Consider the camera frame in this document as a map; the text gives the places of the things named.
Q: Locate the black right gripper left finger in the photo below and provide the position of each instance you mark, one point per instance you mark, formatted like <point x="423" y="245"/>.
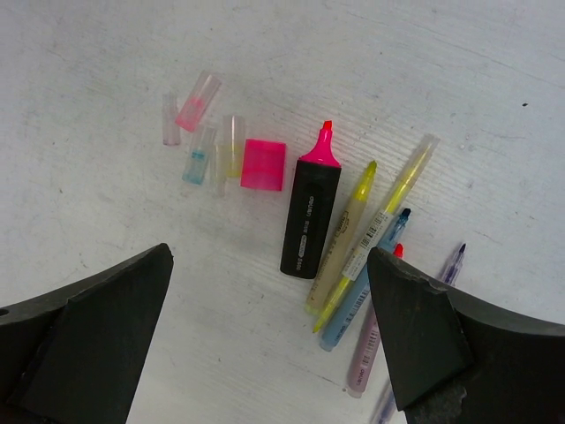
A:
<point x="76" y="354"/>

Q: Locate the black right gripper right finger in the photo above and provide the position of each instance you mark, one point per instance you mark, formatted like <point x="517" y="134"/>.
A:
<point x="454" y="358"/>

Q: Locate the grey black pen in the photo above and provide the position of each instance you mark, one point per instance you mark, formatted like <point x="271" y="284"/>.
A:
<point x="386" y="404"/>

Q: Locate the red pen clear cap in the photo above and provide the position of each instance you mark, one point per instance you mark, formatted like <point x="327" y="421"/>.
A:
<point x="369" y="338"/>

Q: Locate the blue pen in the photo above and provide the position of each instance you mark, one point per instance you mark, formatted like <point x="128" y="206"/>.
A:
<point x="359" y="291"/>

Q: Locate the yellow highlighter pen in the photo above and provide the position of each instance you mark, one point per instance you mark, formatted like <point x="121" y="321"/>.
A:
<point x="333" y="262"/>

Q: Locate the thin yellow pen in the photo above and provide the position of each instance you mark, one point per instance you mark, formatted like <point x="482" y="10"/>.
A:
<point x="405" y="181"/>

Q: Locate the black pink highlighter body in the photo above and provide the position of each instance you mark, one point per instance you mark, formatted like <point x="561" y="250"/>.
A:
<point x="312" y="199"/>

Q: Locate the thin clear pen cap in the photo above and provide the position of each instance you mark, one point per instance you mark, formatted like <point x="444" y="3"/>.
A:
<point x="218" y="172"/>

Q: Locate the clear blue pen cap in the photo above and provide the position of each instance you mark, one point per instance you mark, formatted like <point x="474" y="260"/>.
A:
<point x="199" y="153"/>

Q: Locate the pink highlighter cap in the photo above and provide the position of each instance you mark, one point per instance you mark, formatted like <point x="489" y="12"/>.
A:
<point x="263" y="165"/>

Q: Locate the clear purple pen cap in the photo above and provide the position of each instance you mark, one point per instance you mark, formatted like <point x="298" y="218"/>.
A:
<point x="170" y="130"/>

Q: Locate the clear yellow pen cap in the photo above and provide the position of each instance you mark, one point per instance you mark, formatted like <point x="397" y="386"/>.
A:
<point x="233" y="145"/>

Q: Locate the clear pink pen cap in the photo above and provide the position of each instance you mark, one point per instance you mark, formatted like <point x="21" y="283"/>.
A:
<point x="198" y="101"/>

